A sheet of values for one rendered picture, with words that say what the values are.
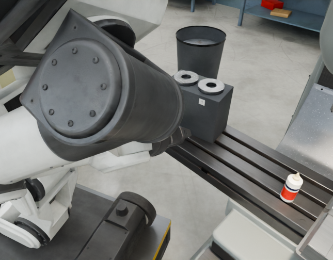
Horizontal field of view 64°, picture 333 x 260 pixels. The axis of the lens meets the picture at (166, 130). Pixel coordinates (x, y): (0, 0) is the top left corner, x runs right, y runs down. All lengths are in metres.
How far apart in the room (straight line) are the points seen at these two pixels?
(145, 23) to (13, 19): 0.15
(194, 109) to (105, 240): 0.61
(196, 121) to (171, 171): 1.15
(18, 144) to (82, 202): 0.96
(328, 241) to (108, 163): 0.54
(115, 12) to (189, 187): 1.77
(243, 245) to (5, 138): 0.73
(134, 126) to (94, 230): 0.96
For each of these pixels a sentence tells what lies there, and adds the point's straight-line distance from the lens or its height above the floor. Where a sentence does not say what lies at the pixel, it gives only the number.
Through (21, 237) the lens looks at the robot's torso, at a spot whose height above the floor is 0.72.
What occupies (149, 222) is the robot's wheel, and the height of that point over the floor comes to 0.48.
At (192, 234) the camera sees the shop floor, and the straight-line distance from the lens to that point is 1.80.
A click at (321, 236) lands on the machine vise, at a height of 0.97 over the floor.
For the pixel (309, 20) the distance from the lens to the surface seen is 4.77.
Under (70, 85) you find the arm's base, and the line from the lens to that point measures 0.23.
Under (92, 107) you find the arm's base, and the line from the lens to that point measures 0.22.
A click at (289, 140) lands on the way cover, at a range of 1.15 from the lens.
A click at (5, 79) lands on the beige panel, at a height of 0.72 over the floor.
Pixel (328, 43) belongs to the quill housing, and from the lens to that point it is 0.61.
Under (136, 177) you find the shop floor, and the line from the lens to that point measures 2.06.
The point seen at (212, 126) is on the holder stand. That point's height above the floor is 0.99.
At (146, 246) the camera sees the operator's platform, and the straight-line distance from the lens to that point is 1.32.
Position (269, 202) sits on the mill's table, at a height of 0.90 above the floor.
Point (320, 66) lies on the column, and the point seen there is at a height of 1.13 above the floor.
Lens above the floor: 1.58
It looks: 41 degrees down
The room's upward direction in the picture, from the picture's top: straight up
